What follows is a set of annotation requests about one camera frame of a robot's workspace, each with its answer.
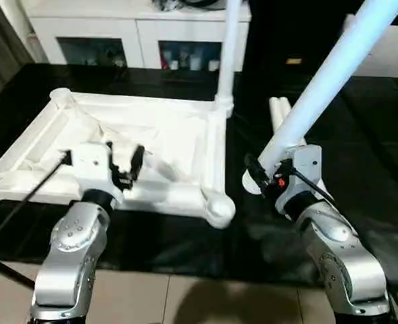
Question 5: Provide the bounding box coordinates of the grey round helmet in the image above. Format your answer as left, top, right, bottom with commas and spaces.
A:
184, 0, 228, 10

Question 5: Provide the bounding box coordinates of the light grey pillow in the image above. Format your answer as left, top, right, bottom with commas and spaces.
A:
341, 13, 398, 79

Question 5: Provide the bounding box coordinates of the black work mat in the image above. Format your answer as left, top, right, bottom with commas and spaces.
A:
0, 62, 398, 291

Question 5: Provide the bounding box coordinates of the white plastic table top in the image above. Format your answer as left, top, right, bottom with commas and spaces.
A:
0, 88, 237, 230

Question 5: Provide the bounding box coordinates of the white plastic table leg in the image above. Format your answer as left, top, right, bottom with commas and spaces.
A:
214, 0, 244, 119
241, 0, 398, 196
268, 97, 285, 132
278, 97, 328, 196

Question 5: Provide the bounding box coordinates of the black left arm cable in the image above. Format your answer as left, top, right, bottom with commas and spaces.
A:
0, 151, 74, 265

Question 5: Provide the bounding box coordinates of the white glass-door cabinet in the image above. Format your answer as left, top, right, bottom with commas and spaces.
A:
22, 0, 252, 72

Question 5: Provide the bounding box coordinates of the small clutter pile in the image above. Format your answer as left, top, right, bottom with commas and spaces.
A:
153, 0, 186, 13

